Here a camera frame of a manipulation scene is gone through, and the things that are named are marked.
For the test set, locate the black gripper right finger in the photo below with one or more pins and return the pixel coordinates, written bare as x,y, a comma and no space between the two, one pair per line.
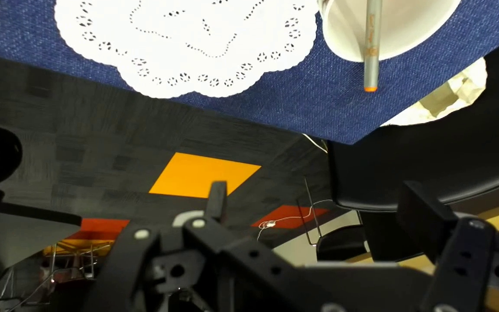
428,222

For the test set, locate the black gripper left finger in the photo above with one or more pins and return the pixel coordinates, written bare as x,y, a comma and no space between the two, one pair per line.
215,200

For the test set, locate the grey sharpie with orange cap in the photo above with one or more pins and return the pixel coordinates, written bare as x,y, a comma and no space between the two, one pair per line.
371,46

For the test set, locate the black chair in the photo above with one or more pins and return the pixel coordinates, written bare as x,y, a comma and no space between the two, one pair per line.
433,165

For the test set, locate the blue tablecloth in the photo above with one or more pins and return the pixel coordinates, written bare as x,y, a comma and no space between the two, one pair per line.
319,101

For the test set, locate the white bag with beige patch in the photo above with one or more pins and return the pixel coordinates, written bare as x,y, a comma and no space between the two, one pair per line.
469,80

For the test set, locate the white paper doily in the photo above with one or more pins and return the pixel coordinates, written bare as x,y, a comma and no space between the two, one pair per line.
185,40

